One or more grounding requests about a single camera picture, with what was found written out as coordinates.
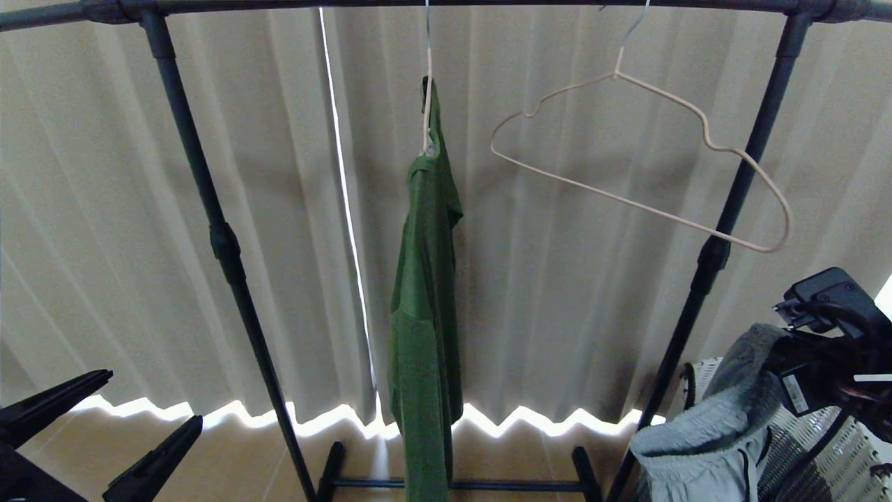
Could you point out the green printed shirt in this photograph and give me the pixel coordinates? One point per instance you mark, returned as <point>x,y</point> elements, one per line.
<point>425,314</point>

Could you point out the black clothes rack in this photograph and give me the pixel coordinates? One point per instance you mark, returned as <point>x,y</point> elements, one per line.
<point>224,251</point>

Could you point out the pale grey shorts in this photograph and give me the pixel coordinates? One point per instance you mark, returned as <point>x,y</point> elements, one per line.
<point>711,432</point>

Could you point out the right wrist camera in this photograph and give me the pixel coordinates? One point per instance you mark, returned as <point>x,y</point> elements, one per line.
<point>829,300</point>

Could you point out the white laundry basket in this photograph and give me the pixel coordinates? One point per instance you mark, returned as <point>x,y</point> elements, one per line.
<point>836,460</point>

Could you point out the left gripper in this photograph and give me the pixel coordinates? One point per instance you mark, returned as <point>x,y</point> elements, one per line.
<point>24,481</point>

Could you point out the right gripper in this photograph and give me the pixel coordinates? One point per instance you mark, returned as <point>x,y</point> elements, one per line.
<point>836,369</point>

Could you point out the beige curtain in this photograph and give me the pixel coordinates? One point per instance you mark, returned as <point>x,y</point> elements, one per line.
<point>592,293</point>

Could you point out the pink clothes hanger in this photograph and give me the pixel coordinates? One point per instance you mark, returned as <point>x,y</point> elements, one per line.
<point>618,61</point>
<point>428,70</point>

